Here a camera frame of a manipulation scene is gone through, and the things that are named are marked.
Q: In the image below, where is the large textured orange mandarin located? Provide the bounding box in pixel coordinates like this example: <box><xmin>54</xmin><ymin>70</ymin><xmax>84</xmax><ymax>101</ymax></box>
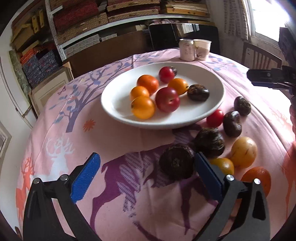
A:
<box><xmin>241</xmin><ymin>167</ymin><xmax>271</xmax><ymax>197</ymax></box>

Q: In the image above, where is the tall dark water chestnut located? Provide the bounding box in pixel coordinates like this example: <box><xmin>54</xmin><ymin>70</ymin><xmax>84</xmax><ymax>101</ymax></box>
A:
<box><xmin>223</xmin><ymin>110</ymin><xmax>242</xmax><ymax>138</ymax></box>

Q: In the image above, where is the small orange-yellow plum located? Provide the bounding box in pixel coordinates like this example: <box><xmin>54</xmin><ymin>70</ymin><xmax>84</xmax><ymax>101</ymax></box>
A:
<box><xmin>168</xmin><ymin>78</ymin><xmax>189</xmax><ymax>95</ymax></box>

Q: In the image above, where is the dark red plum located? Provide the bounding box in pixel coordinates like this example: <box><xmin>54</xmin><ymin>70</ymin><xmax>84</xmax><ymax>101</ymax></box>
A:
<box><xmin>159</xmin><ymin>66</ymin><xmax>175</xmax><ymax>83</ymax></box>

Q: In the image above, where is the smooth orange fruit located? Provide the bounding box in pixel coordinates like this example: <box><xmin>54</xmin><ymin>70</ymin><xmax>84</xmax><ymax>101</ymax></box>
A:
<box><xmin>137</xmin><ymin>75</ymin><xmax>159</xmax><ymax>95</ymax></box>

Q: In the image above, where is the yellow plum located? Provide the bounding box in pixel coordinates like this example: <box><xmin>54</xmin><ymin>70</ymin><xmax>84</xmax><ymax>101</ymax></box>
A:
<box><xmin>131</xmin><ymin>96</ymin><xmax>156</xmax><ymax>120</ymax></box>

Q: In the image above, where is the small orange mandarin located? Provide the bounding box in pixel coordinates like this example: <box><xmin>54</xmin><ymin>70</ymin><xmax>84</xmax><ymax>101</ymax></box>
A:
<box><xmin>130</xmin><ymin>86</ymin><xmax>150</xmax><ymax>101</ymax></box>

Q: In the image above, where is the person's right hand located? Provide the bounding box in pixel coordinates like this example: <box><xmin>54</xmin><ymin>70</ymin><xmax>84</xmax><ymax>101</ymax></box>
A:
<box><xmin>290</xmin><ymin>96</ymin><xmax>296</xmax><ymax>135</ymax></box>

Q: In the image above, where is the dark wooden chair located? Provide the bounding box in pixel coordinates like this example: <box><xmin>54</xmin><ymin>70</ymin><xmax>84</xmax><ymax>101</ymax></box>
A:
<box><xmin>241</xmin><ymin>42</ymin><xmax>282</xmax><ymax>70</ymax></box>

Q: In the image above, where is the right bright window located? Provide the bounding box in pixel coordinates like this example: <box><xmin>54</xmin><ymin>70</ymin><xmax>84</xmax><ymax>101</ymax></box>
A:
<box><xmin>247</xmin><ymin>0</ymin><xmax>292</xmax><ymax>43</ymax></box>

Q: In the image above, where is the yellow-green plum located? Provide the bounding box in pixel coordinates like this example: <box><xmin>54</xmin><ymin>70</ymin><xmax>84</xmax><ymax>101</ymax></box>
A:
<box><xmin>209</xmin><ymin>158</ymin><xmax>234</xmax><ymax>176</ymax></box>

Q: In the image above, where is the pink deer-print tablecloth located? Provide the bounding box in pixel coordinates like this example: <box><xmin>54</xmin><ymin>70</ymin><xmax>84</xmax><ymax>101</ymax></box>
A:
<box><xmin>16</xmin><ymin>49</ymin><xmax>295</xmax><ymax>240</ymax></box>

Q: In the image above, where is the pale yellow round fruit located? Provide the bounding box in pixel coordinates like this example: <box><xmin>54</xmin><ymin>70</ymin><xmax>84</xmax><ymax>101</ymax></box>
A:
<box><xmin>230</xmin><ymin>137</ymin><xmax>258</xmax><ymax>169</ymax></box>

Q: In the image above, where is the patterned curtain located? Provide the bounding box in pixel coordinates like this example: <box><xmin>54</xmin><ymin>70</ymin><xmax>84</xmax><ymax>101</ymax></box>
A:
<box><xmin>223</xmin><ymin>0</ymin><xmax>251</xmax><ymax>41</ymax></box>

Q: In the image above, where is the small red plum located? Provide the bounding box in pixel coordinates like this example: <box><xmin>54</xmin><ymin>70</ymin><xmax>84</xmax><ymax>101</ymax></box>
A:
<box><xmin>206</xmin><ymin>109</ymin><xmax>224</xmax><ymax>128</ymax></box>

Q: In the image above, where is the white paper cup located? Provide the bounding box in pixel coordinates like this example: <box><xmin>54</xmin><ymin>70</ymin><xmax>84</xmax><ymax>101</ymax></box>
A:
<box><xmin>193</xmin><ymin>39</ymin><xmax>212</xmax><ymax>61</ymax></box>

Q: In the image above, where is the white drink can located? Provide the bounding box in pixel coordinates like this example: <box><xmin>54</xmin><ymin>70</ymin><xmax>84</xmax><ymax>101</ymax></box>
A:
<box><xmin>179</xmin><ymin>39</ymin><xmax>196</xmax><ymax>62</ymax></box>

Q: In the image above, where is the framed picture leaning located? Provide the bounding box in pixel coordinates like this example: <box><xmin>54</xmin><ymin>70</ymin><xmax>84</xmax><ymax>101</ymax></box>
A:
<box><xmin>29</xmin><ymin>64</ymin><xmax>74</xmax><ymax>117</ymax></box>

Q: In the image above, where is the white ceramic plate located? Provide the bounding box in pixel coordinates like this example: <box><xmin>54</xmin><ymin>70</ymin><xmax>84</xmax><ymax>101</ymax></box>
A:
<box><xmin>101</xmin><ymin>62</ymin><xmax>224</xmax><ymax>130</ymax></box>

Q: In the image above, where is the stack of blue patterned boxes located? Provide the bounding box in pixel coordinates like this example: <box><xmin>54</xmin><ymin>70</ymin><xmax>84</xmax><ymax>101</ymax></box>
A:
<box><xmin>23</xmin><ymin>49</ymin><xmax>62</xmax><ymax>89</ymax></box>

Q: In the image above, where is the dark wooden cabinet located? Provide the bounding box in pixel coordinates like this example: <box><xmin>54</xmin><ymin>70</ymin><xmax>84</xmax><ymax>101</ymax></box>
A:
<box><xmin>64</xmin><ymin>30</ymin><xmax>152</xmax><ymax>77</ymax></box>

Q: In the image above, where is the white metal shelf unit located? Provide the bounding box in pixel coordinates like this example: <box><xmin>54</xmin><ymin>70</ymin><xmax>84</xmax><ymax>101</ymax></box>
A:
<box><xmin>45</xmin><ymin>0</ymin><xmax>212</xmax><ymax>61</ymax></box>

